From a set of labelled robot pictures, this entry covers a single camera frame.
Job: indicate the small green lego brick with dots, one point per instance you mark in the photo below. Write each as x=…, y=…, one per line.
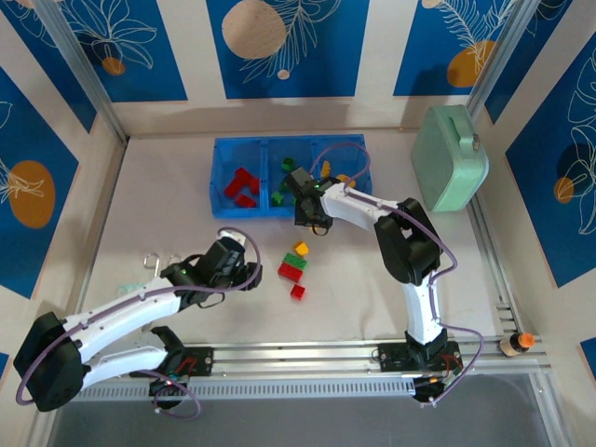
x=278, y=199

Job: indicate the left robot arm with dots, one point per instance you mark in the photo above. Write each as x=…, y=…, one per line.
x=46, y=363

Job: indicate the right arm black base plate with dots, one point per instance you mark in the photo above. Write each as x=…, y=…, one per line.
x=391, y=356

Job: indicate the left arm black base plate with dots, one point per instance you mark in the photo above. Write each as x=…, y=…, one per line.
x=200, y=361

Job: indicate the long green lego brick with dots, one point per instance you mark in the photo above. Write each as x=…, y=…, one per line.
x=284, y=185

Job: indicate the small black electronics board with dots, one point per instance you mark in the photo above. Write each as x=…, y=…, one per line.
x=433, y=388
x=168, y=385

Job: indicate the mint green carrying case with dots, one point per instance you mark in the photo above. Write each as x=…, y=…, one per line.
x=447, y=158

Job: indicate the aluminium mounting rail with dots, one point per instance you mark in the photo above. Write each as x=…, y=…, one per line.
x=298, y=354

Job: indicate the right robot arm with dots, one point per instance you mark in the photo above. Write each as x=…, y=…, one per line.
x=410, y=251

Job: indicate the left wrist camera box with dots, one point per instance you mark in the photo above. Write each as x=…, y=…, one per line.
x=234, y=240

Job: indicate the small red lego brick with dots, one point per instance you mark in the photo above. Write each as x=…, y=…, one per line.
x=298, y=292

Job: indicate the blue three-compartment plastic bin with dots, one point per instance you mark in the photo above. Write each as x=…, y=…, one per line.
x=274, y=149

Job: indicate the silver metal loop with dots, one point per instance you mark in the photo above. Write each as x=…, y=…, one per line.
x=145, y=261
x=170, y=258

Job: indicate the long red lego brick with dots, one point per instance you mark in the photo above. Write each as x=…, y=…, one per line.
x=233, y=186

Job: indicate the aluminium side rail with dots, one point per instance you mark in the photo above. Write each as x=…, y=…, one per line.
x=493, y=270

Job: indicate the wooden bottle with orange cap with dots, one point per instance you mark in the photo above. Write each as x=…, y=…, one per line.
x=512, y=345

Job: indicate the round yellow lego brick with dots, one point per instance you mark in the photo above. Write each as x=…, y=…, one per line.
x=343, y=178

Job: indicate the blue floral wall panel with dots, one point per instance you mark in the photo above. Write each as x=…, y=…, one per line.
x=589, y=354
x=419, y=56
x=549, y=233
x=139, y=70
x=4, y=365
x=46, y=70
x=535, y=60
x=326, y=70
x=28, y=139

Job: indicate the aluminium frame post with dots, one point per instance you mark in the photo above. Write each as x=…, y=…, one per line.
x=84, y=74
x=505, y=60

